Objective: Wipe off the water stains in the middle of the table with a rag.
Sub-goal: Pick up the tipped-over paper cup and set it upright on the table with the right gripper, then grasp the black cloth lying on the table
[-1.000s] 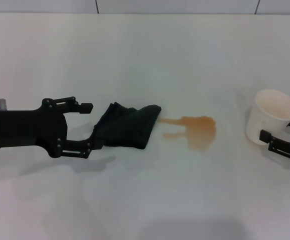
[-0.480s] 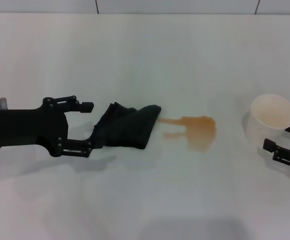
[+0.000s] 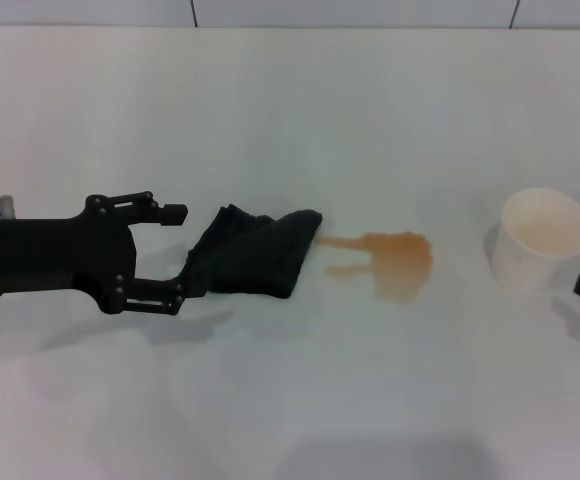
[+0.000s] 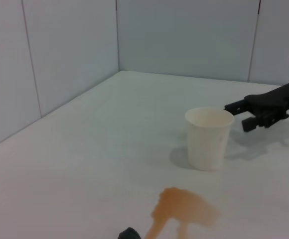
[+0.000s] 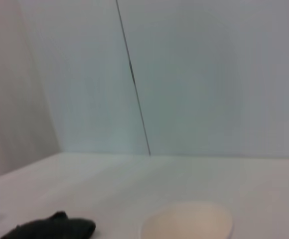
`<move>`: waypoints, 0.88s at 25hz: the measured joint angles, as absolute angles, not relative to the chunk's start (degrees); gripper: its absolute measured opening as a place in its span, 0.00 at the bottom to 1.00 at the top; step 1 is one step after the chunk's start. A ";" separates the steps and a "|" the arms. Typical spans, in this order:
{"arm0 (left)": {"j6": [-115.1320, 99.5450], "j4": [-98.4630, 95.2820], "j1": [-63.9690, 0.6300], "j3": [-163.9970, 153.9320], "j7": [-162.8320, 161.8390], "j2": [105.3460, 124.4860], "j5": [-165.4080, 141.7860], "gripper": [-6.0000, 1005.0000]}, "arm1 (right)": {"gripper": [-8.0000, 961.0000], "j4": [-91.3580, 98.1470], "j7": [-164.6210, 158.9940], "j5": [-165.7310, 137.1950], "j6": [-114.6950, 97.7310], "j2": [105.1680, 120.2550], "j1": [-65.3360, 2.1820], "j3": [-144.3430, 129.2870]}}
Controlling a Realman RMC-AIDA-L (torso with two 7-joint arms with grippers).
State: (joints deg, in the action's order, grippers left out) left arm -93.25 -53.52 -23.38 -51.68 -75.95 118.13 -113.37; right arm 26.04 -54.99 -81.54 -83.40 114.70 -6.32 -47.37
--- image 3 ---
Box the brown liquid stain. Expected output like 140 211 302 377
314 231 435 304

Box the dark blue rag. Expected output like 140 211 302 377
187 203 324 301

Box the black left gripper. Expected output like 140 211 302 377
0 190 210 317

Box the white paper cup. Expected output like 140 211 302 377
489 187 580 295

